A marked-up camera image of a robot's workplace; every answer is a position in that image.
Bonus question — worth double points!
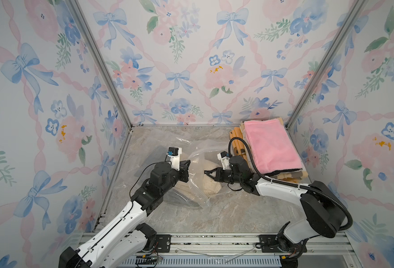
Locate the left floor aluminium rail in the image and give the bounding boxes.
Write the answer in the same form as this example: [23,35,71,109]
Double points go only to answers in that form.
[92,128,133,233]

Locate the yellow grey checked blanket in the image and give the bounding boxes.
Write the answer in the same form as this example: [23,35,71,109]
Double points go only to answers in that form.
[239,121,308,183]

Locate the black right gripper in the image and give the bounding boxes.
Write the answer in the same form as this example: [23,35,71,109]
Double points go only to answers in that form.
[206,166,243,184]

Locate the clear plastic vacuum bag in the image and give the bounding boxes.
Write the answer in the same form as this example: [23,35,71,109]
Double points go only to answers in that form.
[111,126,232,209]

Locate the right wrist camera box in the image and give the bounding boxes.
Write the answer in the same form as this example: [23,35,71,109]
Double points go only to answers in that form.
[217,151,230,170]

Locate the cream fleece blanket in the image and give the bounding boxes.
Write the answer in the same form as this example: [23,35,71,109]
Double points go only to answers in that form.
[176,159,222,207]

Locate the right rear aluminium corner post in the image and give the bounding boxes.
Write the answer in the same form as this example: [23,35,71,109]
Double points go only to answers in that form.
[285,0,367,131]

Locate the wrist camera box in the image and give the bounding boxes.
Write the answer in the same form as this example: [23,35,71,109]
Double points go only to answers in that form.
[217,151,230,170]
[167,147,182,171]

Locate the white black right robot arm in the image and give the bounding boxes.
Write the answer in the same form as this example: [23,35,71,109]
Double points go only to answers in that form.
[204,156,353,259]

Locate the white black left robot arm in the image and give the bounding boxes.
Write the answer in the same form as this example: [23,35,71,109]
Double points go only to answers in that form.
[59,160,191,268]

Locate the aluminium corner post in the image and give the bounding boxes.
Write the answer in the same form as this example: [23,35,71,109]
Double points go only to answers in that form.
[285,0,367,131]
[65,0,132,131]

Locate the orange cartoon print blanket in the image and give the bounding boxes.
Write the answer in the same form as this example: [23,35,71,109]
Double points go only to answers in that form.
[229,127,249,165]

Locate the grey fleece blanket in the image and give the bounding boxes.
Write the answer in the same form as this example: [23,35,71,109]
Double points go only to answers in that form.
[133,146,200,209]

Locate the left rear aluminium corner post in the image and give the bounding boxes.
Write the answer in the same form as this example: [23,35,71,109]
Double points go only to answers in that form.
[65,0,132,131]

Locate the pink fleece blanket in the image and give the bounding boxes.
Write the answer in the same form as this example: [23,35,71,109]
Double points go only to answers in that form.
[243,118,303,174]

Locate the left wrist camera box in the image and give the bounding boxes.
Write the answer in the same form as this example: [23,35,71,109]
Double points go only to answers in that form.
[167,147,182,171]

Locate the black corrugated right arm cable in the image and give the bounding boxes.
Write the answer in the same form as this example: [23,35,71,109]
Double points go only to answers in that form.
[228,137,354,231]

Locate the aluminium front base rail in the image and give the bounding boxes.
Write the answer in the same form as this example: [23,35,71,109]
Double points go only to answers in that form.
[68,232,363,268]

